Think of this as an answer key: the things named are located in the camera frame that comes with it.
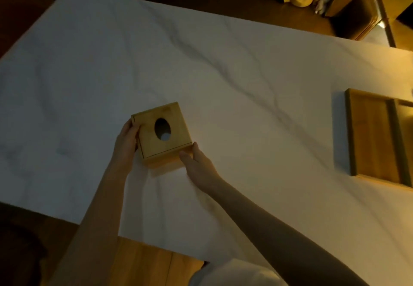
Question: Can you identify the wooden chair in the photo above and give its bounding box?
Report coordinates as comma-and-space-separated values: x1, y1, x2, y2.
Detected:
324, 0, 397, 48

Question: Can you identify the person's right forearm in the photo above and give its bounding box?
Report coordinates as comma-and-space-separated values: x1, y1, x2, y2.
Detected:
206, 179, 370, 286

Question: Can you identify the person's left forearm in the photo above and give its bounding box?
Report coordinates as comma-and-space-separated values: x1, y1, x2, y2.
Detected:
48, 162, 131, 286

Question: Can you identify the wooden tissue box with oval hole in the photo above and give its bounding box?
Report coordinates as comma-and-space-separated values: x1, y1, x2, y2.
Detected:
131, 102, 194, 167

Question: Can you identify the wooden divided tray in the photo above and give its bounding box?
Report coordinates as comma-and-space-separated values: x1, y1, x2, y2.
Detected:
345, 88, 413, 189

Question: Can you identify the person's left hand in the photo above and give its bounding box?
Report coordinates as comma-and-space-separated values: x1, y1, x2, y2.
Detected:
112, 119, 141, 170

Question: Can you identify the white shirt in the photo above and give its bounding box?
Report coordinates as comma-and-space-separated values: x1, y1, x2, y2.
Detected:
189, 258, 289, 286

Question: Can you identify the person's right hand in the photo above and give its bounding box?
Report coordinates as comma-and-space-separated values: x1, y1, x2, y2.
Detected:
179, 142, 225, 194

